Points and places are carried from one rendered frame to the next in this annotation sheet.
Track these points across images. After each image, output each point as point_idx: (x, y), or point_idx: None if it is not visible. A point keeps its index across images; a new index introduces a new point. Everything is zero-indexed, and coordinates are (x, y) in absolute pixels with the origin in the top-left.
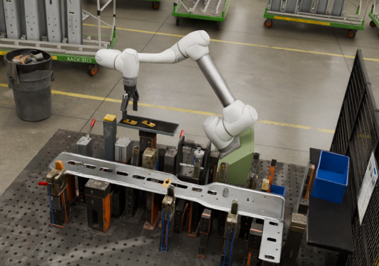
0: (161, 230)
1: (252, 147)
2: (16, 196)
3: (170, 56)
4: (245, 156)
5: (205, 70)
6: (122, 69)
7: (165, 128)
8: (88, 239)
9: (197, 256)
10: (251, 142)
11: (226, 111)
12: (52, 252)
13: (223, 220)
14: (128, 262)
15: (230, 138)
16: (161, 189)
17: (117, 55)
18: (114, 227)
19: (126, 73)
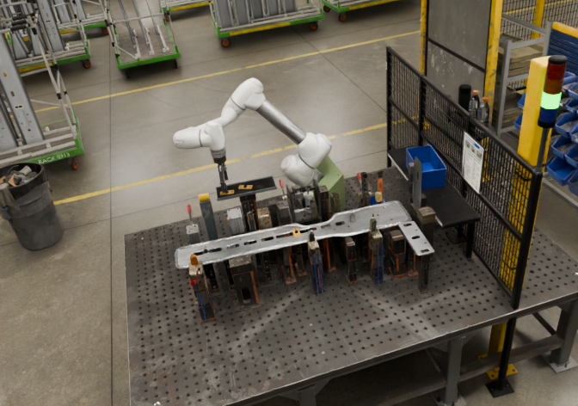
0: (303, 278)
1: (338, 170)
2: (144, 315)
3: (232, 114)
4: (335, 181)
5: (269, 115)
6: (211, 143)
7: (264, 185)
8: (248, 316)
9: (351, 283)
10: (333, 167)
11: (303, 147)
12: (226, 342)
13: (356, 242)
14: (298, 316)
15: (312, 171)
16: (296, 239)
17: (199, 132)
18: (261, 295)
19: (216, 146)
